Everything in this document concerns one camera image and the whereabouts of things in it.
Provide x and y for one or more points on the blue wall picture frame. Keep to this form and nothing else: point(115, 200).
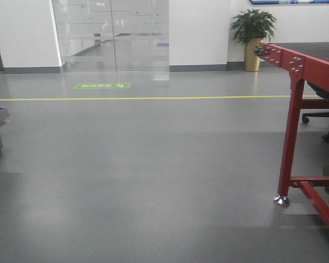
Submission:
point(287, 2)

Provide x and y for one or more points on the potted green plant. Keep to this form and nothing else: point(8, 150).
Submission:
point(251, 24)

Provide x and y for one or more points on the glass double door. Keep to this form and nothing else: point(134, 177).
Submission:
point(113, 35)

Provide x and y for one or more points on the gold cylindrical plant pot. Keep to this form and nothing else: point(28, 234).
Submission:
point(251, 60)

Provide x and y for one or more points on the green floor sign sticker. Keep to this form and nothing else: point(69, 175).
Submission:
point(102, 85)

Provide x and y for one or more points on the red metal table frame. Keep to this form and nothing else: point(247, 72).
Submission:
point(305, 62)

